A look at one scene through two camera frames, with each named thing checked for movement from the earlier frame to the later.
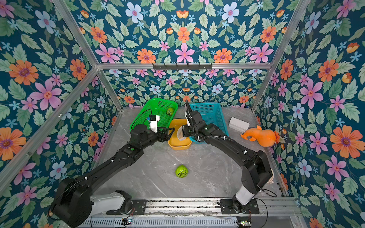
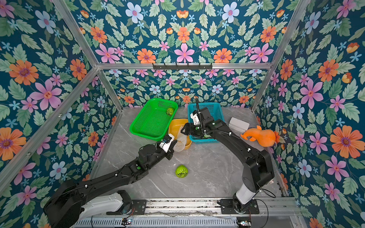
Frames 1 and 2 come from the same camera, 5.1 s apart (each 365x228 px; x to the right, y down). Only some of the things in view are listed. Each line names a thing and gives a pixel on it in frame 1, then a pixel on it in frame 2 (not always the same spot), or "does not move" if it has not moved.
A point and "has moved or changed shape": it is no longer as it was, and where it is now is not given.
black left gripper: x=164 y=138 to x=168 y=154
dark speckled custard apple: x=169 y=111 does not move
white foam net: x=179 y=134 has moved or changed shape
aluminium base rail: x=205 y=213 does not move
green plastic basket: x=158 y=107 does not move
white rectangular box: x=238 y=125 does not move
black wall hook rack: x=182 y=67 does not move
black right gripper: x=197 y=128 to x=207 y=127
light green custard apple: x=181 y=171 does not move
